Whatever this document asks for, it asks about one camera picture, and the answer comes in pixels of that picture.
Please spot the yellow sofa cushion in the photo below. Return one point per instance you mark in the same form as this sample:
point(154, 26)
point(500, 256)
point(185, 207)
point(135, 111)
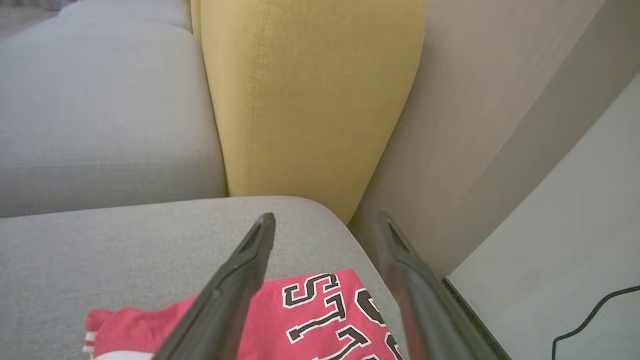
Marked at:
point(310, 100)

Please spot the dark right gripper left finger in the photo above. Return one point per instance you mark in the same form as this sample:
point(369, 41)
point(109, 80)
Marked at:
point(225, 300)

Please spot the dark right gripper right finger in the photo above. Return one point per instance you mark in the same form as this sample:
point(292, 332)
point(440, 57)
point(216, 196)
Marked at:
point(425, 310)

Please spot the grey sofa seat cushion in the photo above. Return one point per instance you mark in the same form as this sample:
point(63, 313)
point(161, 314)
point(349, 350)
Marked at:
point(100, 260)

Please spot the red shirt with white sleeves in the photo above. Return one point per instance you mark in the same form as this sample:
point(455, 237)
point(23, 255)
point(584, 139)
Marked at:
point(270, 325)

